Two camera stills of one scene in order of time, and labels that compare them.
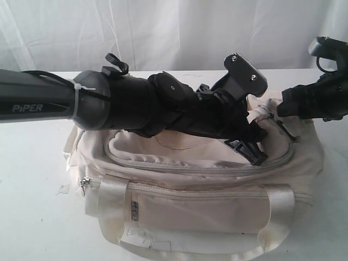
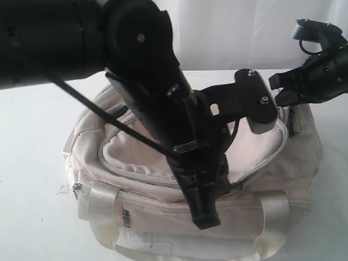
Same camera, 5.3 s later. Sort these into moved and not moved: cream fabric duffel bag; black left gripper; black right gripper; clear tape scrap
Moved: black right gripper; black left gripper
Not moved: clear tape scrap; cream fabric duffel bag
